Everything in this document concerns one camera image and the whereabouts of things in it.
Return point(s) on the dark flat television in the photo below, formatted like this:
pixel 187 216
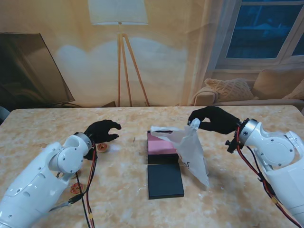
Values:
pixel 23 71

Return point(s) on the sheer cream curtain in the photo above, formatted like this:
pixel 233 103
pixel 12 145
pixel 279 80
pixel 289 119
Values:
pixel 202 47

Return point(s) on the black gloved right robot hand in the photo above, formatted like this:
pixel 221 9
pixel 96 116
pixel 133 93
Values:
pixel 221 121

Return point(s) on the orange glazed mini donut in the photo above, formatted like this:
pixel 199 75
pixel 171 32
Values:
pixel 73 190
pixel 104 150

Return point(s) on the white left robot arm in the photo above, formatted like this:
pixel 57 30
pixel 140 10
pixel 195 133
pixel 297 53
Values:
pixel 31 185

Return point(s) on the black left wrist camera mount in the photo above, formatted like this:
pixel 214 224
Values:
pixel 89 154

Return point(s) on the cream knitted pillow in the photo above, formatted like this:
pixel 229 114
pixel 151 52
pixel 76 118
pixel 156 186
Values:
pixel 230 89
pixel 297 93

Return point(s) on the black gift box lid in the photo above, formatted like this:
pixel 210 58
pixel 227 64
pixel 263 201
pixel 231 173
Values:
pixel 165 180

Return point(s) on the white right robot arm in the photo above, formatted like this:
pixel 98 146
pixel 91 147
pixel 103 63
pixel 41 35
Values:
pixel 278 152

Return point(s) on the beige sofa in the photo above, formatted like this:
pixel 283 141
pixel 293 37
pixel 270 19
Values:
pixel 204 96

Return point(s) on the white plastic bag orange logo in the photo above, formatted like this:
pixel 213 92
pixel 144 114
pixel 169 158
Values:
pixel 190 152

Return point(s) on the dark grey chair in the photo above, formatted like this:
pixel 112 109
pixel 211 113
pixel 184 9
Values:
pixel 2 114

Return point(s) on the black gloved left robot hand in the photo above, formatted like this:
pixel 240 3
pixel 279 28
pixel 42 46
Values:
pixel 99 131

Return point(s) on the black gift box pink inside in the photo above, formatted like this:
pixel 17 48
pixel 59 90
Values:
pixel 159 149

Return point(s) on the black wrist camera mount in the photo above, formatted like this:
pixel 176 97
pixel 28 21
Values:
pixel 231 147
pixel 89 154

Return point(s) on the white framed window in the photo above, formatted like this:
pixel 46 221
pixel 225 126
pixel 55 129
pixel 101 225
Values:
pixel 256 35

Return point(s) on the tripod floor lamp white shade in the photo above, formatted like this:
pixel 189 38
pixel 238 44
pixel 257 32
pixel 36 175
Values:
pixel 118 12

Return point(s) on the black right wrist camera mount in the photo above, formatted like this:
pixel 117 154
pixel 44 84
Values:
pixel 231 147

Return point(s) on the plain beige pillow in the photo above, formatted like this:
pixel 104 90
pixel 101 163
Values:
pixel 275 83

